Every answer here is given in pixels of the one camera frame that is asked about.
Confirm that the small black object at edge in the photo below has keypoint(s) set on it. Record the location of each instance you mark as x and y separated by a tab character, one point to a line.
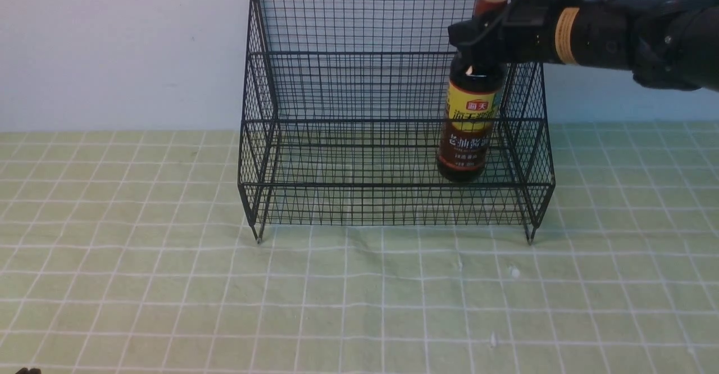
29	370

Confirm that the green checkered tablecloth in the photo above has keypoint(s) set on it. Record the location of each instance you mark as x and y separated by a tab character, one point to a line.
129	252

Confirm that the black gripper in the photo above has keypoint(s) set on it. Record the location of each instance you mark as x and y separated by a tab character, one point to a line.
527	35

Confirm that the black wire mesh rack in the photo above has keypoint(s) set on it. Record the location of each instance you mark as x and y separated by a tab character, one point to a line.
342	113

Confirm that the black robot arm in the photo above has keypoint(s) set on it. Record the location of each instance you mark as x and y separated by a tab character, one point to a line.
665	44

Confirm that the dark soy sauce bottle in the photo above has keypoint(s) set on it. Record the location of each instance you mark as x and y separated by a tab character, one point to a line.
471	108

